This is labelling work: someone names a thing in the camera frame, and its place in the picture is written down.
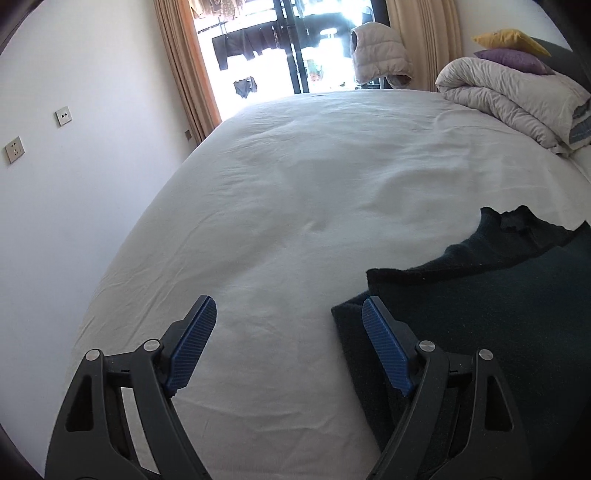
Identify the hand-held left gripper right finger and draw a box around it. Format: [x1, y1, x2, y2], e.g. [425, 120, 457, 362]
[361, 296, 527, 480]

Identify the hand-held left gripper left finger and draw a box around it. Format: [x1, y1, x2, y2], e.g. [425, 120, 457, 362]
[45, 295, 218, 480]

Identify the dark green sweater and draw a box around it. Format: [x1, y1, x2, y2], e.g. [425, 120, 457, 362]
[331, 206, 591, 480]

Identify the bed with white sheet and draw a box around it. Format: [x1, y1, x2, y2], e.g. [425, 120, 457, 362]
[69, 88, 591, 480]

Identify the small dark hanging garment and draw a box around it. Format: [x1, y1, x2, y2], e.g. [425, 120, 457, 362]
[233, 76, 258, 99]

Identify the folded beige duvet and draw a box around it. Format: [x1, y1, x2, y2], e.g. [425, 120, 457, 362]
[435, 58, 591, 158]

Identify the beige curtain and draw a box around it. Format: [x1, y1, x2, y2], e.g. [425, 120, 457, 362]
[154, 0, 222, 145]
[385, 0, 465, 93]

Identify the white puffer jacket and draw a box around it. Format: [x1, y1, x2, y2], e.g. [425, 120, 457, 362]
[351, 22, 415, 88]

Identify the row of dark hanging laundry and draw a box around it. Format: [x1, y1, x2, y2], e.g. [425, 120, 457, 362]
[211, 23, 298, 71]

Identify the purple pillow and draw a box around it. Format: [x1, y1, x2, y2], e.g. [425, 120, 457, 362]
[474, 48, 556, 76]

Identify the yellow pillow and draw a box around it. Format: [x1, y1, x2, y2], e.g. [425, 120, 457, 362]
[472, 28, 552, 57]

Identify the dark grey headboard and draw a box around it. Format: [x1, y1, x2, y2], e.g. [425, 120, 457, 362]
[526, 37, 591, 95]

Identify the black door frame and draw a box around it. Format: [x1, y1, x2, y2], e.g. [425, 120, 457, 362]
[272, 0, 311, 96]

